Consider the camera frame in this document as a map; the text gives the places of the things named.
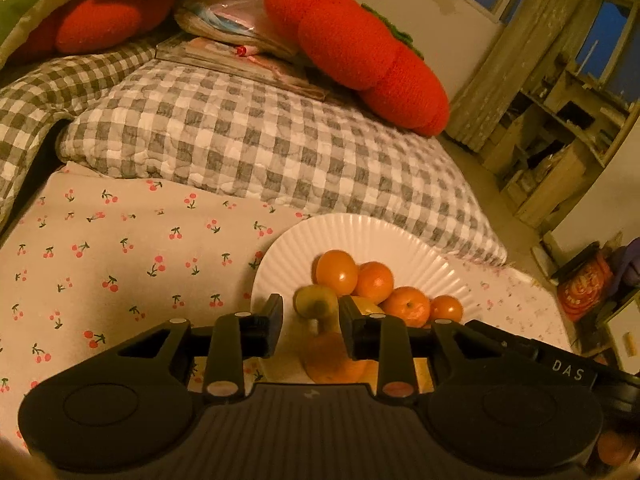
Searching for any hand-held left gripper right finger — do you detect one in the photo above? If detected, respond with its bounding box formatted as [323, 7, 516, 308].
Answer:
[339, 296, 512, 398]

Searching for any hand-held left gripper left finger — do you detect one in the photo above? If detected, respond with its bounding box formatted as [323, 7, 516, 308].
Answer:
[107, 293, 285, 398]

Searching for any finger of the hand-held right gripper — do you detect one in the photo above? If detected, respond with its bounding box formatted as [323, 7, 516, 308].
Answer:
[462, 319, 538, 356]

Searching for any yellow pear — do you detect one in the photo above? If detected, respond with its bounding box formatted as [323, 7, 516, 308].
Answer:
[350, 296, 387, 317]

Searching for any orange tangerine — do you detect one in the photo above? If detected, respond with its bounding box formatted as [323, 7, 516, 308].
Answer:
[429, 295, 465, 322]
[302, 332, 375, 384]
[354, 261, 396, 305]
[382, 286, 432, 328]

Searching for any small yellow-green pear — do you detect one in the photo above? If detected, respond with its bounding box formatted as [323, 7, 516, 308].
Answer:
[293, 284, 340, 320]

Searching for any glossy orange persimmon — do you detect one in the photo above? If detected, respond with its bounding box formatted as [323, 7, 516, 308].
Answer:
[313, 250, 360, 296]

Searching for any white ribbed plate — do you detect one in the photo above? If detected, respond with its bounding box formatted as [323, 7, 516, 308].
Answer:
[250, 213, 473, 391]

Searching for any person's right hand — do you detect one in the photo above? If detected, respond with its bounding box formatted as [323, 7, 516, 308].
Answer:
[597, 430, 633, 467]

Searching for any white cabinet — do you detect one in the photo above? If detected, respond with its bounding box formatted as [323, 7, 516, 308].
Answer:
[605, 305, 640, 376]

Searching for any red printed bag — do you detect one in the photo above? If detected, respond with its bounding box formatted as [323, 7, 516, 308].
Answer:
[557, 250, 613, 323]

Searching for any purple cloth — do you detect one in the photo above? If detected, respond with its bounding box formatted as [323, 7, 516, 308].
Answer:
[607, 240, 640, 286]

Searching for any cherry print sheet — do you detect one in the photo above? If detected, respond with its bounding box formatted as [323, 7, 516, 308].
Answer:
[0, 162, 573, 456]

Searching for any grey checked pillow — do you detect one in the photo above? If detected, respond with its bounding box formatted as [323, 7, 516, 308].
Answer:
[56, 57, 508, 267]

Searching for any wooden shelf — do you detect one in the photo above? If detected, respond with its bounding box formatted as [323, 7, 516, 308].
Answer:
[480, 67, 640, 231]

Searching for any beige curtain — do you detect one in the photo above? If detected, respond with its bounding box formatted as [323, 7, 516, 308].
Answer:
[442, 0, 603, 153]

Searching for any orange plush cushion green leaf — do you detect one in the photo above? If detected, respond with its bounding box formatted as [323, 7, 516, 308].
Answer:
[263, 0, 451, 137]

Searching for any clear plastic bag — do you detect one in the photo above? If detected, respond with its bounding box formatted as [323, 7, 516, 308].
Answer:
[175, 0, 301, 56]

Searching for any grey checked quilt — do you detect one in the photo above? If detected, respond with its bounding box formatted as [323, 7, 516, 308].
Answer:
[0, 37, 161, 233]

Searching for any plain orange plush cushion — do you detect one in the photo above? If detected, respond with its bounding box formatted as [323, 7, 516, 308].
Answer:
[10, 0, 176, 63]

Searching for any green snowflake cushion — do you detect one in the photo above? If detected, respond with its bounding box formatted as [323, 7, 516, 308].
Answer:
[0, 0, 108, 68]

